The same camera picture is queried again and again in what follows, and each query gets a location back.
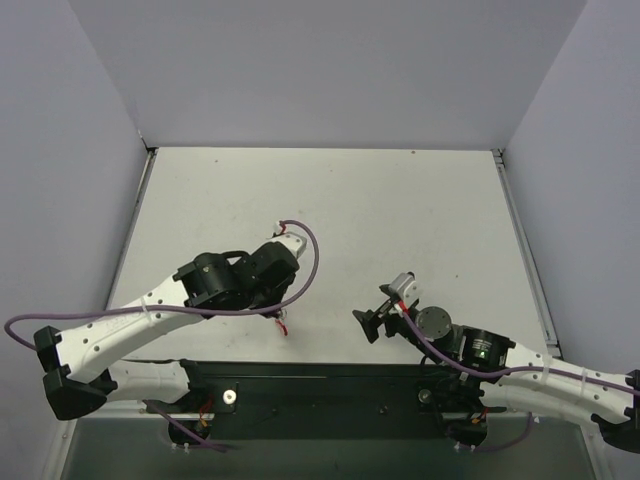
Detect red handled keyring holder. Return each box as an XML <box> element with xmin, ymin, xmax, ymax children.
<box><xmin>273</xmin><ymin>309</ymin><xmax>289</xmax><ymax>337</ymax></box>

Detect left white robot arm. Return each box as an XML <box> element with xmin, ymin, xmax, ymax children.
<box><xmin>34</xmin><ymin>234</ymin><xmax>307</xmax><ymax>420</ymax></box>

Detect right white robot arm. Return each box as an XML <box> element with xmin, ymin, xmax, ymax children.
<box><xmin>353</xmin><ymin>274</ymin><xmax>639</xmax><ymax>453</ymax></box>

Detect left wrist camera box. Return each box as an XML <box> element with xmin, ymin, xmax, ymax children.
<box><xmin>270</xmin><ymin>232</ymin><xmax>307</xmax><ymax>260</ymax></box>

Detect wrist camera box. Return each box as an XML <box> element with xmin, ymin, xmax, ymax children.
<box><xmin>389</xmin><ymin>272</ymin><xmax>422</xmax><ymax>308</ymax></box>
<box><xmin>270</xmin><ymin>232</ymin><xmax>307</xmax><ymax>260</ymax></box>

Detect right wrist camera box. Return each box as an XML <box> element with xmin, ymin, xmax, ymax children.
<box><xmin>389</xmin><ymin>272</ymin><xmax>422</xmax><ymax>308</ymax></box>

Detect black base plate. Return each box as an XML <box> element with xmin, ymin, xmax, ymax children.
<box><xmin>146</xmin><ymin>360</ymin><xmax>488</xmax><ymax>446</ymax></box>

